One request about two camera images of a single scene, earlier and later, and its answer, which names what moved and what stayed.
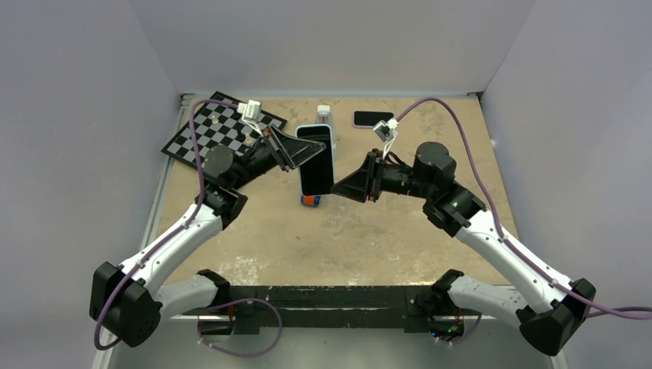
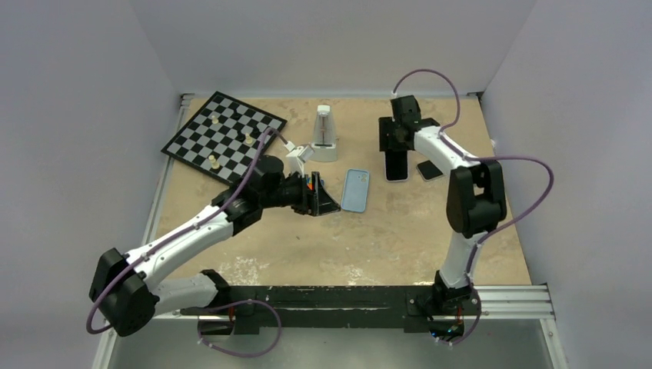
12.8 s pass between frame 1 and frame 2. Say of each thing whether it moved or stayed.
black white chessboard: stayed
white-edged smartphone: moved
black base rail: stayed
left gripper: moved
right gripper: moved
